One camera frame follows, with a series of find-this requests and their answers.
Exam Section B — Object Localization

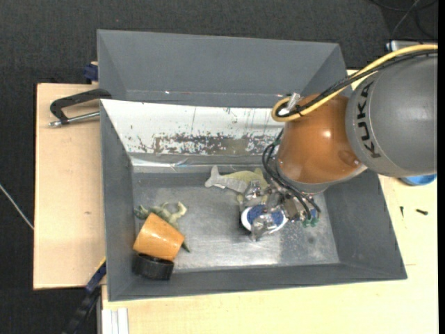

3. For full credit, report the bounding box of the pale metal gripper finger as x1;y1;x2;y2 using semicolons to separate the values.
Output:
243;180;270;202
250;212;277;242

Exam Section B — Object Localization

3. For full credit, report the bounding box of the blue and white round cup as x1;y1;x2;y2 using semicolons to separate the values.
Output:
241;203;289;236

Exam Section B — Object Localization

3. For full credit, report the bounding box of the olive green toy animal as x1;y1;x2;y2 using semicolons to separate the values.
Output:
222;168;270;203

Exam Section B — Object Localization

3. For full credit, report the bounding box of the grey toy shark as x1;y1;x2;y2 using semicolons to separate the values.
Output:
204;165;257;195

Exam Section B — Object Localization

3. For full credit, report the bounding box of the green toy dinosaur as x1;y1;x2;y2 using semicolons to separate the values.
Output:
133;201;192;253

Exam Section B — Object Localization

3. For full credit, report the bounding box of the orange cup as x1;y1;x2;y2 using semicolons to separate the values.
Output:
132;212;186;262

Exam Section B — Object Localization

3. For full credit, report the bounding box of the grey metal bin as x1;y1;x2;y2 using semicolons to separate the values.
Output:
96;29;408;302

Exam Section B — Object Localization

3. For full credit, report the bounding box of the pale brown flat board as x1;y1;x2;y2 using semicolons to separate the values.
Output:
33;83;107;290

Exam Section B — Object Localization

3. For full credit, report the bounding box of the black ring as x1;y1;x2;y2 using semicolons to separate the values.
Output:
131;252;175;281

